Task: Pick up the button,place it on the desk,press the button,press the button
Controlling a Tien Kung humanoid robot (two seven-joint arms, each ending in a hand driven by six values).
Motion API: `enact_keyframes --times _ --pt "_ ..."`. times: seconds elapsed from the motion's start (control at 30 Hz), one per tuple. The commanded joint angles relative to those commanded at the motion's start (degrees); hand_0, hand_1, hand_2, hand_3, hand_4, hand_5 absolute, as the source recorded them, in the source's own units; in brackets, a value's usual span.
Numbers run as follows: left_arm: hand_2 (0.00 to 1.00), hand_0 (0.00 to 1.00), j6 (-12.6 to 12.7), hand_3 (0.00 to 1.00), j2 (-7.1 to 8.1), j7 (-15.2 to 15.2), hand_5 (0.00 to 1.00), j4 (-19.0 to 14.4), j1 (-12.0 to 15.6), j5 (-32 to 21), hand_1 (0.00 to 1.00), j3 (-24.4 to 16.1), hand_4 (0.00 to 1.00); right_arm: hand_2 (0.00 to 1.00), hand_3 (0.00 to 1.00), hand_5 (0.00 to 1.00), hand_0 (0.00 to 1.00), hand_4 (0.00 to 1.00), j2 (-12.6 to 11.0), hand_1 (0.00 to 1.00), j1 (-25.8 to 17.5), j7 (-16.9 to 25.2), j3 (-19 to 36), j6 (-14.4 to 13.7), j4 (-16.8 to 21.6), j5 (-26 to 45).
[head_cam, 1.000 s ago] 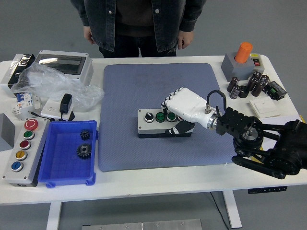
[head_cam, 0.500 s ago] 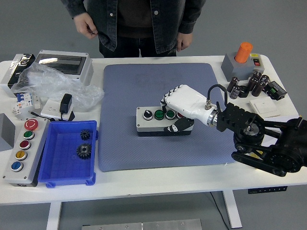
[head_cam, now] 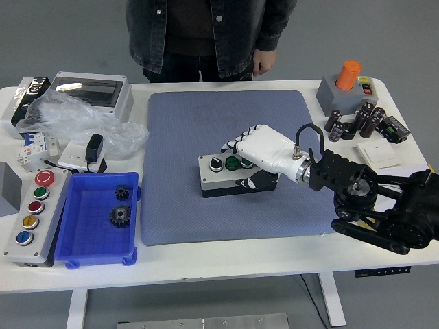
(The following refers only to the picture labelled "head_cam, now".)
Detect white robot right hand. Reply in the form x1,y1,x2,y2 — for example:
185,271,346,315
220,123,305,191

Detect person's left hand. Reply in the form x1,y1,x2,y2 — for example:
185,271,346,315
252,49,277,77

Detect four-button grey control box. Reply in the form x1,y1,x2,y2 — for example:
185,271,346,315
198,154,278,199

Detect five-button grey control box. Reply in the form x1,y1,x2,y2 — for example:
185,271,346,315
2,167,69,268

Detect grey square base block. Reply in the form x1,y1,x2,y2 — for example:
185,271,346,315
316,74,368,117

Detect person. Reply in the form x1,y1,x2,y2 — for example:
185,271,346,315
125,0,298,83

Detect grey-blue fabric mat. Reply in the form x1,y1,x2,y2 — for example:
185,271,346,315
140,89,339,247

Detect black capacitor clip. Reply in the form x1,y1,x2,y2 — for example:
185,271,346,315
341,122,357,141

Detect orange cylinder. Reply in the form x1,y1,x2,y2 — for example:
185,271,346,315
335,60,362,91

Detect black module green terminal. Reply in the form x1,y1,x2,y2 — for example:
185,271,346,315
379,115,412,144

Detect yellow white product box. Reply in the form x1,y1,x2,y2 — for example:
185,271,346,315
359,163,439,230

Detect large black gear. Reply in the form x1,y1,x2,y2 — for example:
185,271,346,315
108,204,133,229

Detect white table leg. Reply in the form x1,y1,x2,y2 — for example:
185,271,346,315
65,289,90,329
317,272,347,327

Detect black table control panel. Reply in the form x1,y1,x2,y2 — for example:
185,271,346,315
354,265,412,278

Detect black power adapter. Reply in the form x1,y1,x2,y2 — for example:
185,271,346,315
84,133,104,165

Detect grey distribution box clear lid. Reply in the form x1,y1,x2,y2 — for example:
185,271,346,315
49,71,134,124

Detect clear plastic bag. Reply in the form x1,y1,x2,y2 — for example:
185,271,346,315
15,89,150,157

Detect blue plastic bin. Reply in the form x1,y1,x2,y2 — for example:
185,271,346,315
54,171,141,270

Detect white blue circuit breaker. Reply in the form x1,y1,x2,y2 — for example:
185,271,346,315
15,131,61,172

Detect white box glossy black panel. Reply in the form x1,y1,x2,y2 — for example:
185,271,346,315
0,77,51,140

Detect grey metal block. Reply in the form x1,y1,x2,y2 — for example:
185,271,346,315
0,161,24,217

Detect white switch red green buttons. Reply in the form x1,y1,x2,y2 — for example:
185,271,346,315
357,75,379,106

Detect white wall switch plate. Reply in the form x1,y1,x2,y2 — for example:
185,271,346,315
356,140,402,169

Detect black cable under table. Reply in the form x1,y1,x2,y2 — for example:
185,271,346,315
300,273,330,329

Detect white wall socket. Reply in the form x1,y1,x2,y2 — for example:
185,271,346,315
57,141,107,174

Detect black adapter cord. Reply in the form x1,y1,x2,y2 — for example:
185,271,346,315
43,158,82,174

